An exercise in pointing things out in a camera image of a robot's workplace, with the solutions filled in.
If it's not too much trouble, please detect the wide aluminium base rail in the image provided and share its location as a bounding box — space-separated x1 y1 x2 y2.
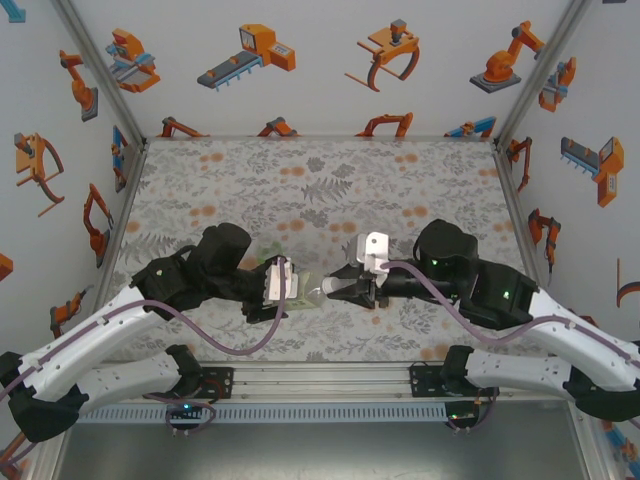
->
47 362 594 404

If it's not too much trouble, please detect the grey metal panel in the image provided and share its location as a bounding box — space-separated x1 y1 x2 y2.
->
64 422 586 480

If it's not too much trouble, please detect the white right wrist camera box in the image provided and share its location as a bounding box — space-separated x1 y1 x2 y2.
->
348 231 391 275

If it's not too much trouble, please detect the grey slotted cable duct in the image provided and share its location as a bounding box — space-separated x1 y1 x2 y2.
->
67 403 449 425

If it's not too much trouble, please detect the aluminium frame leg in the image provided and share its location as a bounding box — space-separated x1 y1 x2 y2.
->
27 439 69 480
572 419 619 480

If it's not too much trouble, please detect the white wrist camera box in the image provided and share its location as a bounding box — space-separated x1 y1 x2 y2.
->
263 256 302 303
348 231 391 275

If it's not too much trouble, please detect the thin aluminium cross rail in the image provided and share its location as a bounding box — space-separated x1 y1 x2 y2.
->
143 133 499 145

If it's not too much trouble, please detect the aluminium side rail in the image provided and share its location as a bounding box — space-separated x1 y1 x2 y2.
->
492 139 571 361
74 139 151 364

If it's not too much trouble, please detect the floral patterned table cover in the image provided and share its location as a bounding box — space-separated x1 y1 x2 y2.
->
107 138 551 364

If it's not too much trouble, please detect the green label plastic bottle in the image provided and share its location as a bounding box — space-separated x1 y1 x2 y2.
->
253 241 285 267

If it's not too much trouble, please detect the yellow label plastic bottle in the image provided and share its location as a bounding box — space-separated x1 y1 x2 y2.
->
288 269 327 309

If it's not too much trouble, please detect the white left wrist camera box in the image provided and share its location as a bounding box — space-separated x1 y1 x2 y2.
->
263 256 302 303

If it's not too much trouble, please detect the aluminium frame post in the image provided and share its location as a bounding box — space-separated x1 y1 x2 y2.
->
49 0 150 146
492 0 596 146

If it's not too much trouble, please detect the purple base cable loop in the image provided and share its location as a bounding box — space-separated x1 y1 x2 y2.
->
144 392 219 438
446 387 501 435

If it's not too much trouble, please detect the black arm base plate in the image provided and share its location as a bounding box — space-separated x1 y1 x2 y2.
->
143 366 235 400
408 363 501 400

